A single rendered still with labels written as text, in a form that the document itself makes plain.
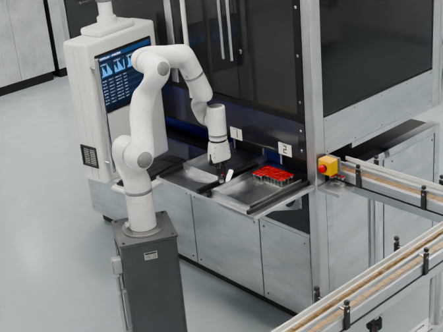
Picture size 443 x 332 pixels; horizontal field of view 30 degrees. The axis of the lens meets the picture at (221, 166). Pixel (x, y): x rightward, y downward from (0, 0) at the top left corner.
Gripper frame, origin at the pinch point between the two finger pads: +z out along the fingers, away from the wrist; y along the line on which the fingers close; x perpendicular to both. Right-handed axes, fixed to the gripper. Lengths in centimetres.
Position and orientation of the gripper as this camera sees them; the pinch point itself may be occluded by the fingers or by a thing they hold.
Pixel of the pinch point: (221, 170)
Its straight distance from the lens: 382.0
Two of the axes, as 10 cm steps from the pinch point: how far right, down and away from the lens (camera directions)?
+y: -8.2, 2.7, -5.1
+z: 0.8, 9.3, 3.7
